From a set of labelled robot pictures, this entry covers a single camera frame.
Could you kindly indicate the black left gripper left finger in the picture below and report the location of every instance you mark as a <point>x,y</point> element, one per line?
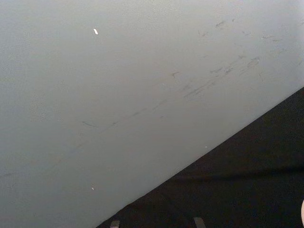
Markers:
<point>115,224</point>

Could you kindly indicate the black table cloth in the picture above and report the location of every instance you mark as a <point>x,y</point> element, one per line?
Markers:
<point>249,178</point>

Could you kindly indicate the white tape roll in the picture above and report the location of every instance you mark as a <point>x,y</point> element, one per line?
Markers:
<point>302,211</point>

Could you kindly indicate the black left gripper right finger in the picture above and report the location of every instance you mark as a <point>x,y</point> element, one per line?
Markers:
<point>198,222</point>

